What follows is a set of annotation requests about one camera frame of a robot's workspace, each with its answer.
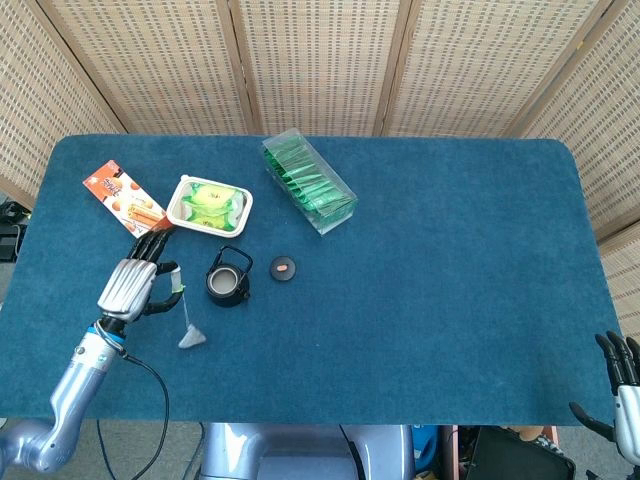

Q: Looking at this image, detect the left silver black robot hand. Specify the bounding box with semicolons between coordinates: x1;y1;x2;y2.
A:
96;227;185;332

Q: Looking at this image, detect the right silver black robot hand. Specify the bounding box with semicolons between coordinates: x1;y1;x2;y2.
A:
568;329;640;466

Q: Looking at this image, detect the white tea bag with string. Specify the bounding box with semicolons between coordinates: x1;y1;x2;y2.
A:
169;267;208;350

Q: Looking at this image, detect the black cast iron teapot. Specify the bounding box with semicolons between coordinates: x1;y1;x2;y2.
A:
204;245;254;308

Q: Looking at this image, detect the black teapot lid orange knob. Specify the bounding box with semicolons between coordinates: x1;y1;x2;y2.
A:
269;255;300;282

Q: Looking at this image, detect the white plastic tray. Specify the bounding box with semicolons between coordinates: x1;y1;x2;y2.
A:
165;174;255;238

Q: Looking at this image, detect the orange snack box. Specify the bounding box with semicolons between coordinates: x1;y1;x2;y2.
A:
82;159;175;241

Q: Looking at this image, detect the green snack packet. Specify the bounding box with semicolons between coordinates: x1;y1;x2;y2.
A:
181;182;242;210
191;207;240;232

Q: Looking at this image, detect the black case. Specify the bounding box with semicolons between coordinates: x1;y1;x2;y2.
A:
459;425;576;480

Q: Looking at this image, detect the blue container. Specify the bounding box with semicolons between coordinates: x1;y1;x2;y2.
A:
413;424;442;474

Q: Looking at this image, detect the clear box of green sachets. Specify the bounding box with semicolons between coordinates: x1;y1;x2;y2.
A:
261;128;359;237

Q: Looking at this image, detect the blue-grey robot torso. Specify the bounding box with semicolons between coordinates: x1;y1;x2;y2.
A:
199;422;416;480

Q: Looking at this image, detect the blue table cloth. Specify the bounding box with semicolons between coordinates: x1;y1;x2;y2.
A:
0;134;624;427

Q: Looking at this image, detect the woven bamboo folding screen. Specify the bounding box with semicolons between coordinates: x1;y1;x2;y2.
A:
0;0;640;329

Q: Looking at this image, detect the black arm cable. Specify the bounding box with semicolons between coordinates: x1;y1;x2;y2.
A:
119;349;171;480

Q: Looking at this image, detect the black equipment with cables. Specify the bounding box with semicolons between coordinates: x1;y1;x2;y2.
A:
0;199;30;262

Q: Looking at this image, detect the blue cable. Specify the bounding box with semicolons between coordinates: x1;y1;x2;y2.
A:
96;420;110;480

